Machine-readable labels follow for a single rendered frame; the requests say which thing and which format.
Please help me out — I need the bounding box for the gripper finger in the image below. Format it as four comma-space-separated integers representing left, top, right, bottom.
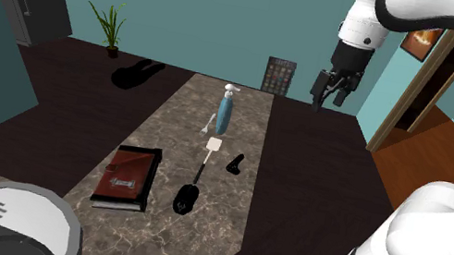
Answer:
307, 67, 339, 116
332, 75, 362, 111

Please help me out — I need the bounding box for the dark patterned board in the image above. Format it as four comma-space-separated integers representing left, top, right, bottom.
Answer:
259, 55, 300, 99

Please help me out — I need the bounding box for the blue spray bottle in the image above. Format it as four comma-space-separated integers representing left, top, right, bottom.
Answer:
213, 82, 243, 139

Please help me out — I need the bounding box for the small black angled object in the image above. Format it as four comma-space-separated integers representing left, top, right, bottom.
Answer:
225, 151, 247, 177

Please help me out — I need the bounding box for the white fork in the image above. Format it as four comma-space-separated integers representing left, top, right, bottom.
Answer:
199, 111, 218, 140

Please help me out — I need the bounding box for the black oval object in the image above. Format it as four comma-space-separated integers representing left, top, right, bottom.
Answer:
169, 180, 202, 219

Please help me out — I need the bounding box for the red-brown book with black cover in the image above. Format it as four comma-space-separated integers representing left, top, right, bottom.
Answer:
88, 139, 165, 218

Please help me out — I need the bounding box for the green potted plant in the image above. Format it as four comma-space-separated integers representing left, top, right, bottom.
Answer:
80, 0, 129, 61

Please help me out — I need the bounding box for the grey and white kitchen appliance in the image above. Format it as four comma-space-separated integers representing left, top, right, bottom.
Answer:
0, 122, 102, 255

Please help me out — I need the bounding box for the brown wooden doorway frame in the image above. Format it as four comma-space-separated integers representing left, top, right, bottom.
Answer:
363, 18, 454, 166

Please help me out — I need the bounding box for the orange wall picture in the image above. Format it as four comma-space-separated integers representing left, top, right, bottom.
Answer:
397, 21, 446, 67

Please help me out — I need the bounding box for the white spatula with black handle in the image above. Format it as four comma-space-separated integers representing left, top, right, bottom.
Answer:
190, 134, 225, 189

